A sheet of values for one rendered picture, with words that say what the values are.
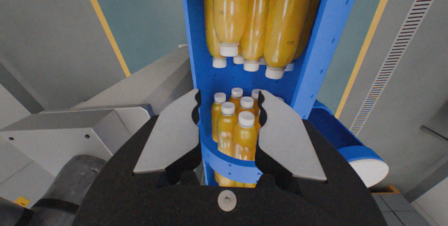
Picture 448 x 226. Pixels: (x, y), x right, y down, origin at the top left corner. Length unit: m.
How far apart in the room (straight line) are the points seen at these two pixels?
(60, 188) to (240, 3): 0.50
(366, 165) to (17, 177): 1.97
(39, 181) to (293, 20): 1.72
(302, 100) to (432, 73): 2.43
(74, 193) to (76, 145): 0.10
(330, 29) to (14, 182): 1.69
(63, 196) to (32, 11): 2.06
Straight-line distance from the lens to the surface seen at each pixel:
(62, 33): 2.20
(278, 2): 0.29
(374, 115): 2.57
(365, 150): 0.92
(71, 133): 0.43
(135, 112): 0.39
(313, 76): 0.23
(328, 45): 0.23
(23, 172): 1.63
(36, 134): 0.51
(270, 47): 0.29
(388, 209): 4.07
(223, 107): 0.36
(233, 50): 0.30
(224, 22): 0.28
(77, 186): 0.45
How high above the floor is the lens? 1.40
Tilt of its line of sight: 59 degrees down
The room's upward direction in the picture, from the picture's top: 176 degrees counter-clockwise
